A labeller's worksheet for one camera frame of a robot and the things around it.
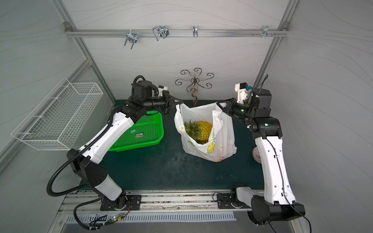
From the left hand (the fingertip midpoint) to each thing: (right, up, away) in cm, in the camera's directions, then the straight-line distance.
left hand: (184, 100), depth 66 cm
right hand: (+15, -1, -3) cm, 15 cm away
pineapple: (+8, -15, +9) cm, 19 cm away
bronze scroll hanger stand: (+4, +9, +18) cm, 21 cm away
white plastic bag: (+19, -21, +8) cm, 29 cm away
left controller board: (-32, -56, +3) cm, 65 cm away
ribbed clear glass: (+44, -32, +23) cm, 59 cm away
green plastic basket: (-28, -18, +36) cm, 49 cm away
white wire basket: (-61, -10, +2) cm, 62 cm away
